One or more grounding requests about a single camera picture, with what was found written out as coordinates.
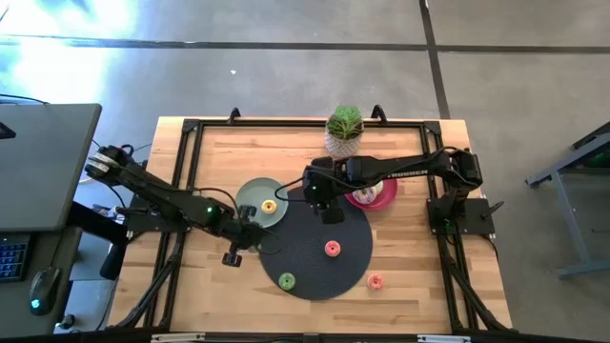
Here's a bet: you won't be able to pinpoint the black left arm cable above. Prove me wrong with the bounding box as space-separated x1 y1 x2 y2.
193 186 239 211

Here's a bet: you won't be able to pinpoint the black computer mouse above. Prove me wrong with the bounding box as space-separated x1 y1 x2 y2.
29 266 62 316

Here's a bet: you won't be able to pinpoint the black backlit keyboard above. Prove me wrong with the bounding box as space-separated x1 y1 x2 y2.
0 232 30 283

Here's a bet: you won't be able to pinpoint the round black woven placemat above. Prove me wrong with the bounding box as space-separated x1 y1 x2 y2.
258 185 374 302

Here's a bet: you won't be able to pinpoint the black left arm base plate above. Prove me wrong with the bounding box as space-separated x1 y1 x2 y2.
124 193 192 234

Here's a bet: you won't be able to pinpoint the black left gripper cable loop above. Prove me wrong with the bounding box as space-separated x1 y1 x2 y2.
259 228 283 256

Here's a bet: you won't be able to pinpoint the pale green plate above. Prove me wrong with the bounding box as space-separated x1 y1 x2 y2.
235 176 290 229

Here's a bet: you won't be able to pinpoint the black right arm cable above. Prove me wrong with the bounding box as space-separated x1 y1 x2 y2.
274 175 309 204

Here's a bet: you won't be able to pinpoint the grey metal table legs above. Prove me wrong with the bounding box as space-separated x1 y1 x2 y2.
526 121 610 280

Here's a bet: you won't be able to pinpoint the red plate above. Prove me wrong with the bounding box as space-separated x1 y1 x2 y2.
343 176 398 212

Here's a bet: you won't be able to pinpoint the black office chair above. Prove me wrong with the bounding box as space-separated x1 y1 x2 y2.
66 202 130 282

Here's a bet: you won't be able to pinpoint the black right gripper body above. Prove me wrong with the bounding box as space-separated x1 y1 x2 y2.
303 164 350 206

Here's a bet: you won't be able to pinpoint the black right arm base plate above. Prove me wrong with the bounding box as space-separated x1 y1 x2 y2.
426 197 497 235

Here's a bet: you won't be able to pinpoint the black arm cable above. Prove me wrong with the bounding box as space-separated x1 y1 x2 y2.
274 175 309 204
193 186 239 211

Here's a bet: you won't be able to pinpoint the black clamp lever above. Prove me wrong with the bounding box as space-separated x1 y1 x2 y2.
480 200 505 220

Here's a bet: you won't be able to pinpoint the silver bracket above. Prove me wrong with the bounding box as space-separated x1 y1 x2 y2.
417 334 471 343
151 333 206 343

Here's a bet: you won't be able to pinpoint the black aluminium table frame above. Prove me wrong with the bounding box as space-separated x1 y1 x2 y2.
108 116 515 334

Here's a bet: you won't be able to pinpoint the grey office desk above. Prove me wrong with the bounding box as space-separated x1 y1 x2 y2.
0 103 103 337

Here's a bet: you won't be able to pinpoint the large white frosted donut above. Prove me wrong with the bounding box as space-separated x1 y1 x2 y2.
353 185 380 206

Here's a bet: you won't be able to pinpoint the potted plant in white pot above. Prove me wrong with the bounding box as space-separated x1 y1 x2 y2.
324 104 366 160

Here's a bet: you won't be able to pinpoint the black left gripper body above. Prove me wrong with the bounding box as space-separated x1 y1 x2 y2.
223 216 268 249

